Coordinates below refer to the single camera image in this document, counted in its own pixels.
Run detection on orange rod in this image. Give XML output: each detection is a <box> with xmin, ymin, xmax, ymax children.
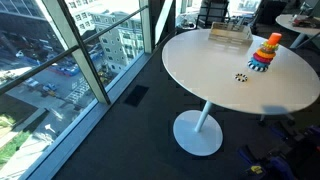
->
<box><xmin>267</xmin><ymin>33</ymin><xmax>282</xmax><ymax>45</ymax></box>

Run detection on yellow green beaded ring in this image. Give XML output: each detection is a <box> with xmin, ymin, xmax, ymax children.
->
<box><xmin>260</xmin><ymin>40</ymin><xmax>280</xmax><ymax>52</ymax></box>

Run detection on orange ring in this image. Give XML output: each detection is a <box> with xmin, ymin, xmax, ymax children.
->
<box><xmin>255</xmin><ymin>48</ymin><xmax>277</xmax><ymax>60</ymax></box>

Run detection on black chair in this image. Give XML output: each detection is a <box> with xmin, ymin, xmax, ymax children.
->
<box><xmin>196</xmin><ymin>0</ymin><xmax>230</xmax><ymax>29</ymax></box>

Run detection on black floor vent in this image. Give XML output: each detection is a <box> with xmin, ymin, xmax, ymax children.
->
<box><xmin>124</xmin><ymin>85</ymin><xmax>149</xmax><ymax>107</ymax></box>

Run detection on large black white striped ring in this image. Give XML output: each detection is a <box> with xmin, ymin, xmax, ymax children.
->
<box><xmin>247</xmin><ymin>60</ymin><xmax>270</xmax><ymax>73</ymax></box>

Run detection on wooden tray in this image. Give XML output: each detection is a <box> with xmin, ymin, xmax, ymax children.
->
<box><xmin>209</xmin><ymin>22</ymin><xmax>253</xmax><ymax>45</ymax></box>

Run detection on small black white striped ring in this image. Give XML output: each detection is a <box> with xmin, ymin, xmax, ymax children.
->
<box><xmin>234</xmin><ymin>73</ymin><xmax>249</xmax><ymax>83</ymax></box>

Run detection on blue ring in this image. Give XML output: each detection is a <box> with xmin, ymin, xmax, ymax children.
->
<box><xmin>249</xmin><ymin>56</ymin><xmax>271</xmax><ymax>67</ymax></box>

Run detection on white table pedestal base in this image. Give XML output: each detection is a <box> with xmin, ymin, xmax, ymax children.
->
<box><xmin>173</xmin><ymin>101</ymin><xmax>223</xmax><ymax>156</ymax></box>

